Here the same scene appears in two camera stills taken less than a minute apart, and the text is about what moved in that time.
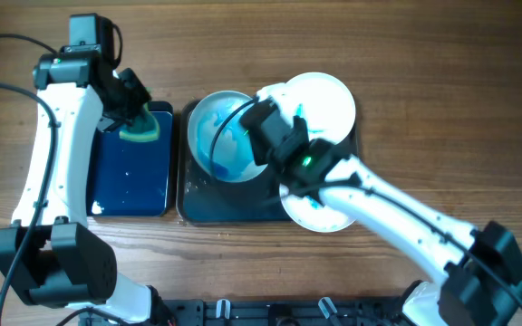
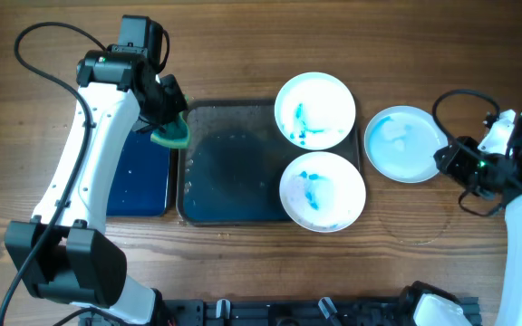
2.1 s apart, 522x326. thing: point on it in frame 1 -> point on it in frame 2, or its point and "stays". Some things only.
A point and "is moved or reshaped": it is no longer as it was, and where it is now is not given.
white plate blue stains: [234, 158] -> [401, 142]
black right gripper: [300, 120] -> [452, 163]
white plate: [323, 101] stays
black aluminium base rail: [266, 311] stays
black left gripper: [142, 96] -> [178, 101]
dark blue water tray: [129, 177] stays
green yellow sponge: [142, 129] is moved or reshaped
